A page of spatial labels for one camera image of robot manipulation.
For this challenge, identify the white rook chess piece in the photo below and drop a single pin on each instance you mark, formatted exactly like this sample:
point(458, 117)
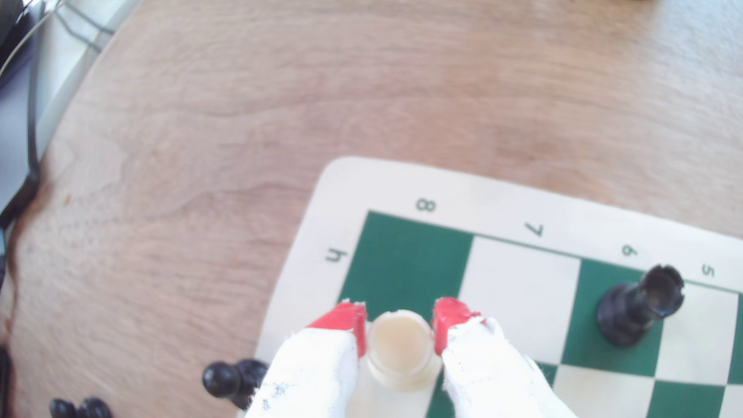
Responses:
point(400, 348)

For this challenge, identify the white desk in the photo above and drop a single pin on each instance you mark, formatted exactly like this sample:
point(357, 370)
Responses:
point(64, 69)

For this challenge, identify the black pawn chess piece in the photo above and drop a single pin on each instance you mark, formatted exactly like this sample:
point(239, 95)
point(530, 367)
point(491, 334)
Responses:
point(223, 380)
point(93, 409)

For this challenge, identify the black rook chess piece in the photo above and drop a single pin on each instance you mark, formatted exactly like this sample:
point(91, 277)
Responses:
point(627, 310)

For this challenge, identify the green white chess mat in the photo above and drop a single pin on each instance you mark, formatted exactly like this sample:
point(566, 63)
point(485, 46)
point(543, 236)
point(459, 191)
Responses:
point(522, 278)

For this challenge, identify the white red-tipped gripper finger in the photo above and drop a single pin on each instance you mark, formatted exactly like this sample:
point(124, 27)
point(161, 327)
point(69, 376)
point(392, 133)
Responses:
point(487, 371)
point(313, 371)

